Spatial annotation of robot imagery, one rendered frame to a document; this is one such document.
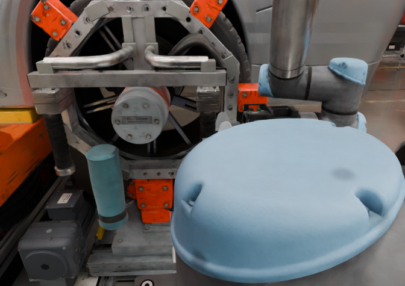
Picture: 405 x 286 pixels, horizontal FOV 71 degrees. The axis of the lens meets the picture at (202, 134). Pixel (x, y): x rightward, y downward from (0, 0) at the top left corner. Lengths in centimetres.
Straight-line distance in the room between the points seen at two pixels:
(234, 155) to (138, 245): 111
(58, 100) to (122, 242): 76
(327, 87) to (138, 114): 43
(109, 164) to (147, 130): 16
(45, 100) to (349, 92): 63
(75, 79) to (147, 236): 80
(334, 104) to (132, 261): 97
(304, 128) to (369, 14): 105
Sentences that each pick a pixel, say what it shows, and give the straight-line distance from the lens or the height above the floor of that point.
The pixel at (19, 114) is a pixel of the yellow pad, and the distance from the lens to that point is 131.
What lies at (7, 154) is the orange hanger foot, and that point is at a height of 66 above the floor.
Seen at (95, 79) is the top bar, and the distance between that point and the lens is 65.
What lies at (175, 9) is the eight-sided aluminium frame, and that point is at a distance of 79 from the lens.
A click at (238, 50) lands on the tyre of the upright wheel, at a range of 89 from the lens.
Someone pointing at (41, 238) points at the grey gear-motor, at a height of 40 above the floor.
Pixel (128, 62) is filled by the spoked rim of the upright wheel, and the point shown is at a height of 94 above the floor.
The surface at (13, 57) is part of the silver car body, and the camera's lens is 123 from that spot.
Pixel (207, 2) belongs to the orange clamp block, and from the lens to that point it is 79.
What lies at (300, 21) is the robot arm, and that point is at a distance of 53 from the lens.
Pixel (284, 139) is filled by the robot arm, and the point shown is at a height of 105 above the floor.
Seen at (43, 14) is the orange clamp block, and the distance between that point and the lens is 87.
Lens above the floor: 112
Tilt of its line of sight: 25 degrees down
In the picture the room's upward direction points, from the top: straight up
